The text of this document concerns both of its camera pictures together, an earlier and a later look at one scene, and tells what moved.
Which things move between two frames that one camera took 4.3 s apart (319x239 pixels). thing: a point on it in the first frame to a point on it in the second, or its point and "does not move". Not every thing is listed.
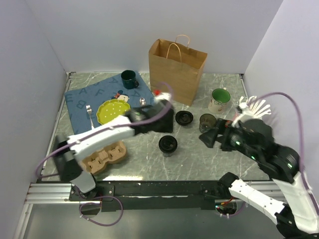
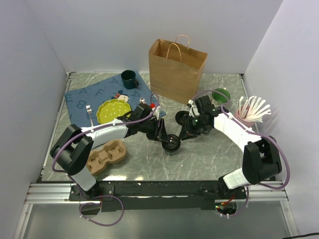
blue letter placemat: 95,93 does not move
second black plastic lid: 184,117 does not move
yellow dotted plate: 111,108 does not move
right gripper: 208,137 to 187,131
